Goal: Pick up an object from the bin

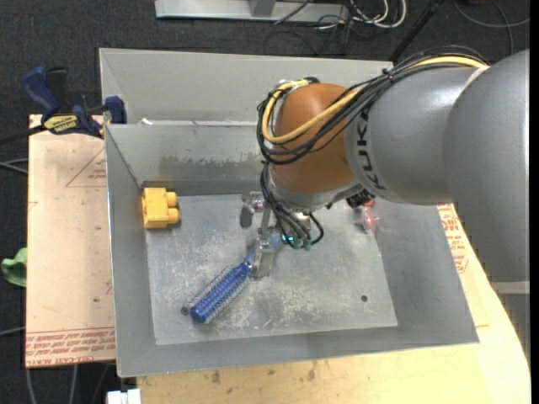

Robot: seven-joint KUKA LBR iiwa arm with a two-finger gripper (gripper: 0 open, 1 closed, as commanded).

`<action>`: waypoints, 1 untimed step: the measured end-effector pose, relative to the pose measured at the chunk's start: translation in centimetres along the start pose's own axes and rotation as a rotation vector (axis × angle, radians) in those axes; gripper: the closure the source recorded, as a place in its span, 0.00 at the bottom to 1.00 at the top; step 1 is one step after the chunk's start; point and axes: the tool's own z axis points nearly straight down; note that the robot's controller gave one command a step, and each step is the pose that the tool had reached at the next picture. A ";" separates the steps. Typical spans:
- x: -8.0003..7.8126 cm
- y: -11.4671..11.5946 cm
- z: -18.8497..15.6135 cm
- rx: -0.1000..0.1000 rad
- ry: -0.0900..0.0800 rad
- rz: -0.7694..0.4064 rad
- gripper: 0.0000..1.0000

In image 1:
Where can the blue bristle brush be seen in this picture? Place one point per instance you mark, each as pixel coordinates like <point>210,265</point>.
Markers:
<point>219,295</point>

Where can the grey metal bin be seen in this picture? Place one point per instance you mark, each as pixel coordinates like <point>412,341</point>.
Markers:
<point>320,293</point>

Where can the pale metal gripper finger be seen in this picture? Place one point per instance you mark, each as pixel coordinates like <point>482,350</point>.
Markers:
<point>265,263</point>
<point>254,257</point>

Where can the brown cardboard board, red print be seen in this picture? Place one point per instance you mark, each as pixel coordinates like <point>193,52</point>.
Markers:
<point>67,242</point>

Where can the yellow toy building block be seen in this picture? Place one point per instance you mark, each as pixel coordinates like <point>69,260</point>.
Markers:
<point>158,208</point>

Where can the clear plastic piece with red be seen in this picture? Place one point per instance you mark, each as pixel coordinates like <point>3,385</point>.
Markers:
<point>367,221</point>

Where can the black cylinder on white bracket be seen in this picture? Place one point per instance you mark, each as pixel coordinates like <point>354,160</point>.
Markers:
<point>359,200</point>

